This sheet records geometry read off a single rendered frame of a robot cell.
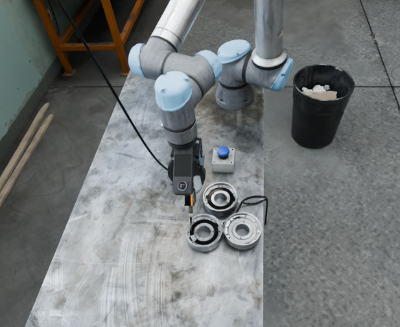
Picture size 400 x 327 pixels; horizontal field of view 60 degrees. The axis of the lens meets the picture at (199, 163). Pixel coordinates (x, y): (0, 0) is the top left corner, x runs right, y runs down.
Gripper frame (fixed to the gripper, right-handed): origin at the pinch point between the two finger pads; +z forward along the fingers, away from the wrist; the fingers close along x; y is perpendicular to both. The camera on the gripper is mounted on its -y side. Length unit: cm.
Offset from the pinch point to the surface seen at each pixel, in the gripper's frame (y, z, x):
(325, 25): 252, 94, -81
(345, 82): 120, 56, -70
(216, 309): -26.4, 13.1, -8.6
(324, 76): 130, 58, -60
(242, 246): -10.5, 10.0, -14.6
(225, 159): 19.3, 8.7, -8.3
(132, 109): 48, 13, 31
